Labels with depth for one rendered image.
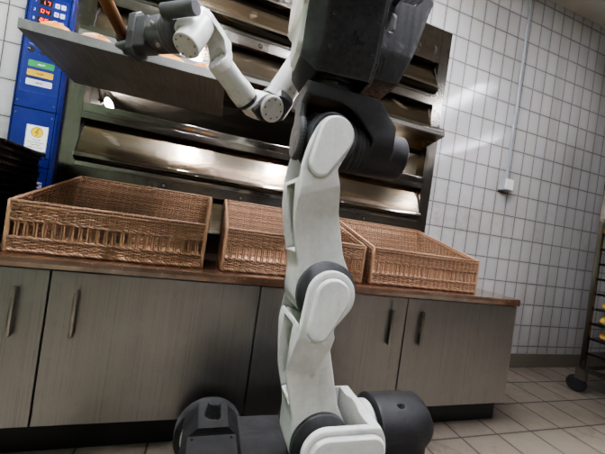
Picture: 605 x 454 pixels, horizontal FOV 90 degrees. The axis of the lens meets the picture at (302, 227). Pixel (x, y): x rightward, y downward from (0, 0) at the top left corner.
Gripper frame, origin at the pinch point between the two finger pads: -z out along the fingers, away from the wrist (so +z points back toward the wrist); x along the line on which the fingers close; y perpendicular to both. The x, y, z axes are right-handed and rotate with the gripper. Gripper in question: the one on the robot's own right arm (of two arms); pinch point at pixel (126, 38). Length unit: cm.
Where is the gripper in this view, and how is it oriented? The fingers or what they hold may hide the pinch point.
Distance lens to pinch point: 108.7
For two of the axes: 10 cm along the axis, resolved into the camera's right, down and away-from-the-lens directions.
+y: -3.1, -0.4, -9.5
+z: 9.4, 1.3, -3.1
